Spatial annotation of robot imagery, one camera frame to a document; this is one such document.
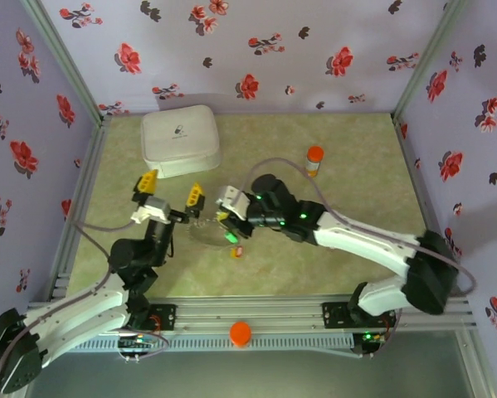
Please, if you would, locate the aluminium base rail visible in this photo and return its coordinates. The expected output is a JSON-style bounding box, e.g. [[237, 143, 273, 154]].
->
[[22, 292, 478, 333]]

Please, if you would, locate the left arm grey cable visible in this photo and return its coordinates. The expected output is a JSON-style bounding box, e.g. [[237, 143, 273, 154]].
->
[[0, 219, 139, 395]]

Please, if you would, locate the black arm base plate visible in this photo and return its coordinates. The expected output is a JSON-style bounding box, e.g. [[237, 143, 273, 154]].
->
[[101, 303, 178, 332], [321, 301, 397, 331]]

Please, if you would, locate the grey metal sheet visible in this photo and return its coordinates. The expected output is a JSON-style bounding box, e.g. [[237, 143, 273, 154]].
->
[[23, 350, 477, 398]]

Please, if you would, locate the small controller circuit board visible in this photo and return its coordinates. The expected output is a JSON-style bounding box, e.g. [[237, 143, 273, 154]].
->
[[117, 333, 158, 353], [354, 329, 388, 357]]

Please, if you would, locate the aluminium frame post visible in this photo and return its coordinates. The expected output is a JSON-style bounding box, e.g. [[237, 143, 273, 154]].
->
[[19, 0, 110, 125], [391, 0, 470, 125]]

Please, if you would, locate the orange-capped pill bottle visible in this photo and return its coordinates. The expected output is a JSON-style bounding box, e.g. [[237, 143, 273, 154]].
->
[[305, 145, 325, 178]]

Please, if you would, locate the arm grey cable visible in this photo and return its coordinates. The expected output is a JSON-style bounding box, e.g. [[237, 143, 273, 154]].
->
[[0, 219, 139, 395], [239, 157, 478, 332]]

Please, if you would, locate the aluminium side rail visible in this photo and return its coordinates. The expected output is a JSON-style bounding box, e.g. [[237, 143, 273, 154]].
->
[[44, 114, 113, 302], [391, 114, 469, 299]]

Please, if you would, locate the white zippered pouch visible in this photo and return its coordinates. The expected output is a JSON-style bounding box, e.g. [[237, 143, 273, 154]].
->
[[139, 104, 223, 180]]

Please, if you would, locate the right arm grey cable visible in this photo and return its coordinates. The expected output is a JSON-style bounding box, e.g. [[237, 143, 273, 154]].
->
[[239, 157, 478, 332]]

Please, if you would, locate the orange round button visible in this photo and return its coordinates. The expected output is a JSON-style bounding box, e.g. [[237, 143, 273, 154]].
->
[[229, 321, 252, 348]]

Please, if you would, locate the white slotted cable duct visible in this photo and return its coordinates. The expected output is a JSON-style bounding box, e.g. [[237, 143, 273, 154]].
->
[[71, 333, 355, 353]]

